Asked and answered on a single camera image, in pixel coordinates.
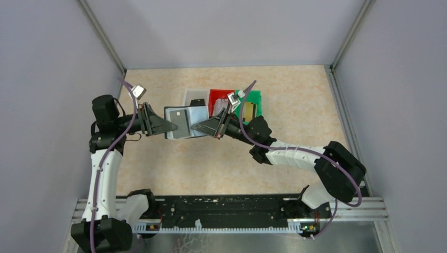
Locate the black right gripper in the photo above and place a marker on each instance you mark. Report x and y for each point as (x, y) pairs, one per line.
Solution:
(223, 123)

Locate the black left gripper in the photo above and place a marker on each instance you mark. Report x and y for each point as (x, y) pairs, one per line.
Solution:
(147, 119)

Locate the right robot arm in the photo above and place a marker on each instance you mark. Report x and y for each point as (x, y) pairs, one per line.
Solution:
(339, 172)

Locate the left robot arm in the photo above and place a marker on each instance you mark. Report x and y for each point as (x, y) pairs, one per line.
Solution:
(103, 226)

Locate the silver VIP card stack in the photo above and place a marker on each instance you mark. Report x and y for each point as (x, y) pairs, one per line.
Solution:
(219, 105)

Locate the gold VIP card stack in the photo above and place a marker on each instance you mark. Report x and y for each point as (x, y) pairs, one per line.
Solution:
(249, 111)

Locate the red plastic bin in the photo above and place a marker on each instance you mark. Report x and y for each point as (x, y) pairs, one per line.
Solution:
(216, 94)

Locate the white plastic bin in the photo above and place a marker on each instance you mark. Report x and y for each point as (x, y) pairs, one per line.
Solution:
(194, 94)

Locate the green plastic bin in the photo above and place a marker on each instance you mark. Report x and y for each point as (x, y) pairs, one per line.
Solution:
(254, 97)

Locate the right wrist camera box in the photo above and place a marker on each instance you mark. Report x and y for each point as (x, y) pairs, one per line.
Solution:
(234, 100)

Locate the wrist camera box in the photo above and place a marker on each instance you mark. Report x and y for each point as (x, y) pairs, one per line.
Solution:
(234, 100)
(138, 92)

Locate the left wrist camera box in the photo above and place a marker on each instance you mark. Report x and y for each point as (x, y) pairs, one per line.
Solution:
(138, 92)

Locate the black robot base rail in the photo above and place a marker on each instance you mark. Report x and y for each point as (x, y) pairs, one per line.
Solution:
(259, 213)

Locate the grey aluminium frame rail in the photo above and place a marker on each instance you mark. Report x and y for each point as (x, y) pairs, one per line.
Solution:
(340, 76)

